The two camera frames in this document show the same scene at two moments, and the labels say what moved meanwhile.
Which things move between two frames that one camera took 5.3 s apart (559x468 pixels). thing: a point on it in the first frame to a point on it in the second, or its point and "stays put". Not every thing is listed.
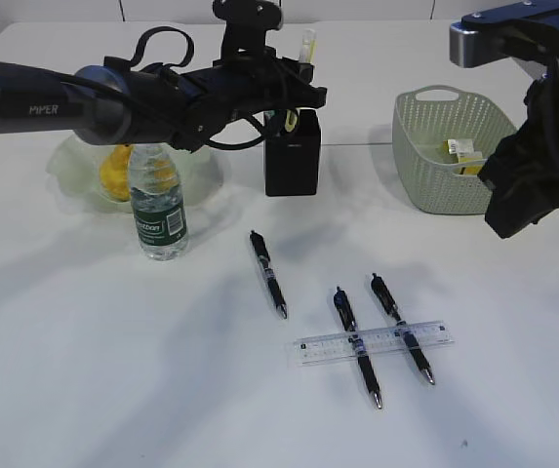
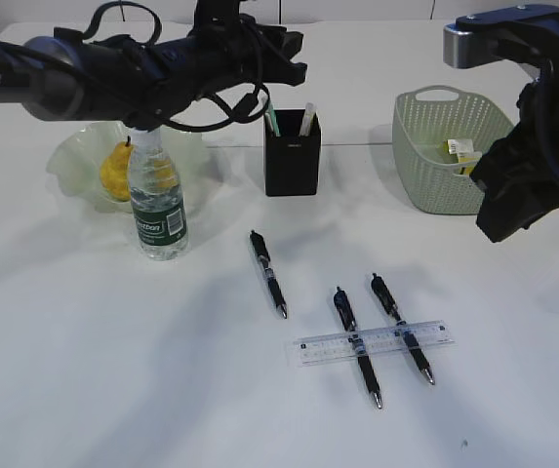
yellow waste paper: [469, 159] stays put
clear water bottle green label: [157, 199] stays put
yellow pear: [115, 174] stays put
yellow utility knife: [308, 53] to [309, 111]
